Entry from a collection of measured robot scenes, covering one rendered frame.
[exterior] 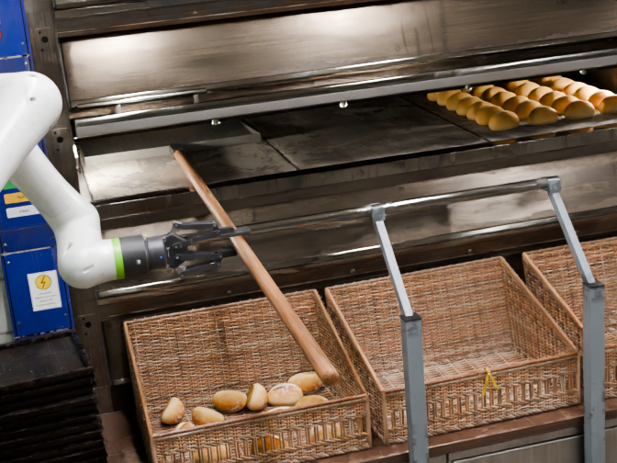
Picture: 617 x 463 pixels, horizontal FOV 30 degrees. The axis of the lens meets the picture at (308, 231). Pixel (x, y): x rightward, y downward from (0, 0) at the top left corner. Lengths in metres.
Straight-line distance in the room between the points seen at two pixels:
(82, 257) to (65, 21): 0.73
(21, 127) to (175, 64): 0.92
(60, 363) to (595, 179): 1.66
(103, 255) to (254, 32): 0.86
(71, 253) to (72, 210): 0.11
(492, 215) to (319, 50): 0.72
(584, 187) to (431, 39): 0.68
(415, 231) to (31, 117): 1.43
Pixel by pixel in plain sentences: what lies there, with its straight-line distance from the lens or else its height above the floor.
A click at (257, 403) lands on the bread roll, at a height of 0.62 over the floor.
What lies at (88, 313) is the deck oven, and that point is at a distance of 3.21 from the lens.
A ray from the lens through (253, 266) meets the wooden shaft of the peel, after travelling 2.41.
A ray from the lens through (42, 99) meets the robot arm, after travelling 2.26.
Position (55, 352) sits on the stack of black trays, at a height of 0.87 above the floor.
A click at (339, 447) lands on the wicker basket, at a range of 2.94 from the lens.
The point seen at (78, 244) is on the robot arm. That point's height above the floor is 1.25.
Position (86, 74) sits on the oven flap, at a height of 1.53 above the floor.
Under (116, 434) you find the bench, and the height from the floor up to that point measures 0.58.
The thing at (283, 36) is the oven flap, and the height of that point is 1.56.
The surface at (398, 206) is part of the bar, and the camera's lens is 2.89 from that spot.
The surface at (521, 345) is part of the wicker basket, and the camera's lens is 3.41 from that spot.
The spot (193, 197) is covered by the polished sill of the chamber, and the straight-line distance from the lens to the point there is 3.14.
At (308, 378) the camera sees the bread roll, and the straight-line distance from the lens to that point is 3.22.
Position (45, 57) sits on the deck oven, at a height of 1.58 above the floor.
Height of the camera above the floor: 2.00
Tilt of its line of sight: 18 degrees down
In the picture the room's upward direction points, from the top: 5 degrees counter-clockwise
